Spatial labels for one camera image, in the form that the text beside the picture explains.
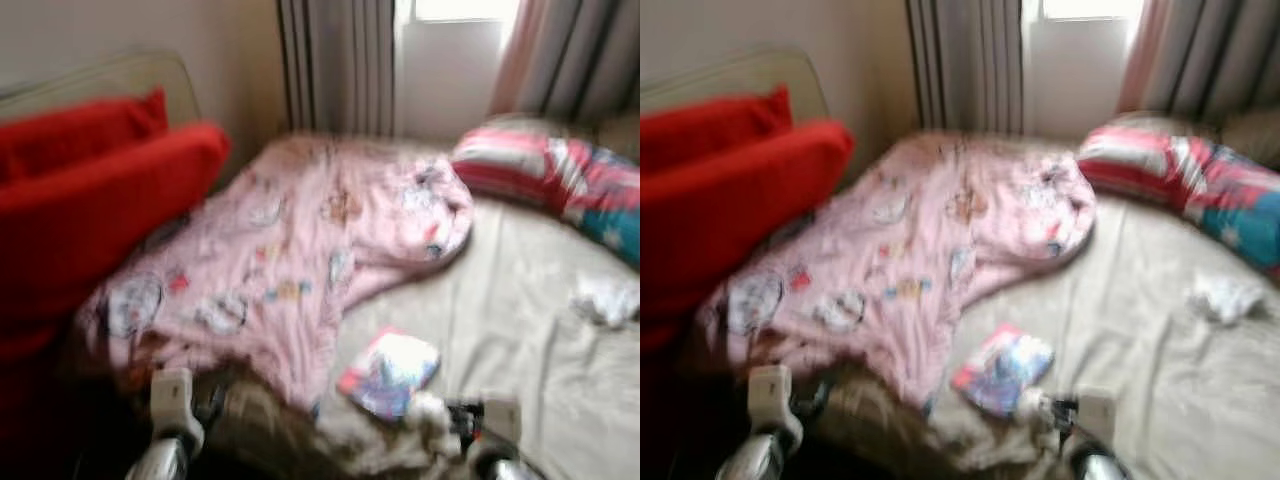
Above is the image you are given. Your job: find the small white crumpled tissue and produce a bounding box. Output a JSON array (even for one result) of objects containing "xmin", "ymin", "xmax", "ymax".
[
  {"xmin": 1015, "ymin": 388, "xmax": 1056, "ymax": 431},
  {"xmin": 405, "ymin": 392, "xmax": 451, "ymax": 436}
]

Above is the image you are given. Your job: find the anime cover comic book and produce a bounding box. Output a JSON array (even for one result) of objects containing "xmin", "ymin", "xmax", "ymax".
[
  {"xmin": 337, "ymin": 327, "xmax": 441, "ymax": 421},
  {"xmin": 950, "ymin": 322, "xmax": 1056, "ymax": 419}
]

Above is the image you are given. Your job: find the white crumpled cloth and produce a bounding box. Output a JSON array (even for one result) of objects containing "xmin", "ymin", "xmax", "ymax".
[
  {"xmin": 1188, "ymin": 272, "xmax": 1266, "ymax": 326},
  {"xmin": 572, "ymin": 275, "xmax": 641, "ymax": 329}
]

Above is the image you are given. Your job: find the pink cartoon print quilt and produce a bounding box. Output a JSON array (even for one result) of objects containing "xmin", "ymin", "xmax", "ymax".
[
  {"xmin": 75, "ymin": 135, "xmax": 476, "ymax": 411},
  {"xmin": 695, "ymin": 132, "xmax": 1098, "ymax": 406}
]

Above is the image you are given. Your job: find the large red cushion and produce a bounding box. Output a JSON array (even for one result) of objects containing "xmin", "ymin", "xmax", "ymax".
[
  {"xmin": 0, "ymin": 120, "xmax": 231, "ymax": 341},
  {"xmin": 640, "ymin": 120, "xmax": 856, "ymax": 341}
]

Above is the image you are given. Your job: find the striped red blue bolster pillow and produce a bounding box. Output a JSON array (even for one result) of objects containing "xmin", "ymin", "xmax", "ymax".
[
  {"xmin": 1075, "ymin": 122, "xmax": 1280, "ymax": 276},
  {"xmin": 450, "ymin": 125, "xmax": 641, "ymax": 266}
]

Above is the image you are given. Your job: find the smaller red cushion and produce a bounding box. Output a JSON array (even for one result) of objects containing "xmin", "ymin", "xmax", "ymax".
[
  {"xmin": 0, "ymin": 88, "xmax": 171, "ymax": 186},
  {"xmin": 640, "ymin": 85, "xmax": 796, "ymax": 176}
]

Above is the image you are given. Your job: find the flat grey-brown pillow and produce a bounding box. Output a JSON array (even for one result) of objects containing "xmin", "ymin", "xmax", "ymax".
[
  {"xmin": 1100, "ymin": 110, "xmax": 1223, "ymax": 131},
  {"xmin": 490, "ymin": 113, "xmax": 603, "ymax": 131}
]

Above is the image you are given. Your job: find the beige quilted mattress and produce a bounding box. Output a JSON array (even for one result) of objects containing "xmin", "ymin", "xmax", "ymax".
[
  {"xmin": 0, "ymin": 52, "xmax": 201, "ymax": 126},
  {"xmin": 640, "ymin": 50, "xmax": 829, "ymax": 126}
]

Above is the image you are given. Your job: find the pink sheer curtain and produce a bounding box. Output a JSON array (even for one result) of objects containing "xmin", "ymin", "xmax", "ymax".
[
  {"xmin": 1115, "ymin": 0, "xmax": 1176, "ymax": 113},
  {"xmin": 488, "ymin": 0, "xmax": 551, "ymax": 116}
]

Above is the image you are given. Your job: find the bright barred window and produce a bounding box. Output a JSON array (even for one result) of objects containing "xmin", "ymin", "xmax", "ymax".
[
  {"xmin": 410, "ymin": 0, "xmax": 521, "ymax": 23},
  {"xmin": 1040, "ymin": 0, "xmax": 1146, "ymax": 21}
]

